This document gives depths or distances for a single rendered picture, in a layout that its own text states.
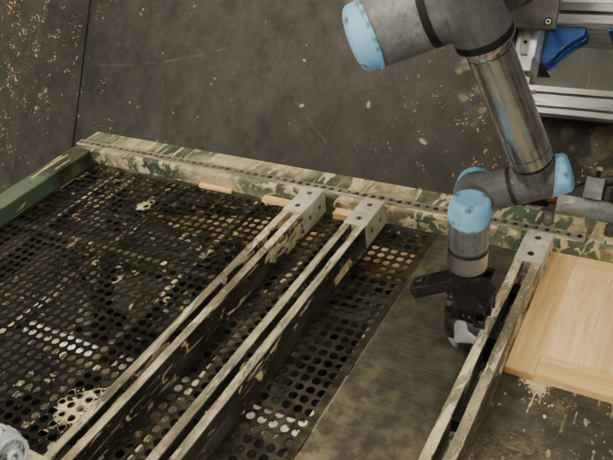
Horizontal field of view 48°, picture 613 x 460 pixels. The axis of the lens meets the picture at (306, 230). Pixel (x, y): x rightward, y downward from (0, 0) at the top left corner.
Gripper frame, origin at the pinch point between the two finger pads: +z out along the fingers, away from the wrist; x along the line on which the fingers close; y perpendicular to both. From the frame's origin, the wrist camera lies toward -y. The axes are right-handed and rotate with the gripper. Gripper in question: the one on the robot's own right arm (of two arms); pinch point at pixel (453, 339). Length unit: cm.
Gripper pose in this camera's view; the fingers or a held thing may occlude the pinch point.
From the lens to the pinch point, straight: 148.7
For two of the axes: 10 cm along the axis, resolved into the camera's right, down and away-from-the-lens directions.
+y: 8.7, 2.1, -4.5
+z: 0.9, 8.2, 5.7
